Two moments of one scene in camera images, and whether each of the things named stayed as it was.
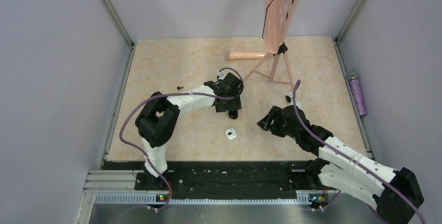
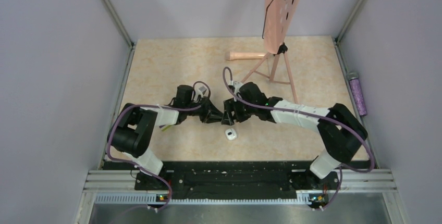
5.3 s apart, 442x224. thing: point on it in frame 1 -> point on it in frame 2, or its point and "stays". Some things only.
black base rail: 242,180 stays
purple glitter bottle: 353,77 stays
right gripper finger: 273,122 -> 229,116
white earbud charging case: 230,134 stays
